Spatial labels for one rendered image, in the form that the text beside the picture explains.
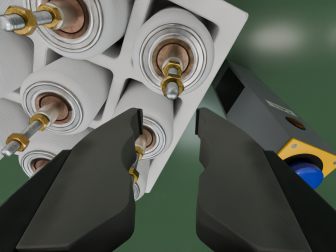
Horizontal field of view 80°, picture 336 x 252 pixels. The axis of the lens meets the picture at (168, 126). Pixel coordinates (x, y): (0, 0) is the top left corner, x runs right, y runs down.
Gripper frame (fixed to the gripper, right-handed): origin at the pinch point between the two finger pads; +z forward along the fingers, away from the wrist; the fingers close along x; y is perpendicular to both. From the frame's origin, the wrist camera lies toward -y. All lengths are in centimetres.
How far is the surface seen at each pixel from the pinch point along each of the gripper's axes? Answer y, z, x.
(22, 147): 6.8, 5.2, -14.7
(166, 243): 88, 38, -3
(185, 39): -1.8, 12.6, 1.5
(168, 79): -0.2, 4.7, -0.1
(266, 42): 3.3, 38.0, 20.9
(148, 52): -0.6, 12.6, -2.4
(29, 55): 1.5, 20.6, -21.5
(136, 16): -3.5, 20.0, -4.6
